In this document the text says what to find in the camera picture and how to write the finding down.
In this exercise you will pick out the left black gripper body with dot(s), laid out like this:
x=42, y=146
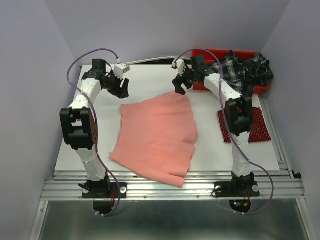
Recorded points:
x=113, y=84

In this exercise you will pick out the plaid navy skirt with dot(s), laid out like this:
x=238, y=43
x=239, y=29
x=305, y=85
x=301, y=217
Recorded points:
x=244, y=75

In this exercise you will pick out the red polka dot skirt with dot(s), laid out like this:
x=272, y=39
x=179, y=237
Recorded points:
x=258, y=133

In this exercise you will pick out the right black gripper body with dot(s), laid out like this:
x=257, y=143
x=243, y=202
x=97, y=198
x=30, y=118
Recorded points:
x=188, y=77

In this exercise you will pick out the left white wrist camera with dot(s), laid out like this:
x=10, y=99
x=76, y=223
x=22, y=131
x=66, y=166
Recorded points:
x=120, y=69

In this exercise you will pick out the aluminium frame rail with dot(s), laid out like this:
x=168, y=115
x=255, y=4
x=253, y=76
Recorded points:
x=155, y=211

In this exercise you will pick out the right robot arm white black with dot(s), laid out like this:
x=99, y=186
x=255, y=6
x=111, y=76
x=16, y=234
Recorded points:
x=237, y=111

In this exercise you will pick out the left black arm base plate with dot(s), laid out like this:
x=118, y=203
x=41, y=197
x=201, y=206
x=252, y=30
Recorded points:
x=106, y=196

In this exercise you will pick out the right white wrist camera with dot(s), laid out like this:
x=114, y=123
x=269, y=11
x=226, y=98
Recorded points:
x=180, y=66

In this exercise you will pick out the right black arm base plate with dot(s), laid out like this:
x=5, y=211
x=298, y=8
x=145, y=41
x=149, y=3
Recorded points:
x=240, y=196

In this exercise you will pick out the pink pleated skirt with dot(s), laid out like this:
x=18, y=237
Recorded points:
x=157, y=138

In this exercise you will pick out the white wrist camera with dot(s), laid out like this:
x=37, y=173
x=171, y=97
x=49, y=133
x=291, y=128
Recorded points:
x=180, y=66
x=120, y=69

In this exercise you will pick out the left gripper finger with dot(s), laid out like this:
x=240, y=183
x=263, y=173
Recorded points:
x=125, y=84
x=122, y=93

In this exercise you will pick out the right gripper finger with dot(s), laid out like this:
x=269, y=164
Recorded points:
x=177, y=84
x=180, y=90

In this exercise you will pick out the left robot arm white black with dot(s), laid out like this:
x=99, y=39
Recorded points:
x=78, y=121

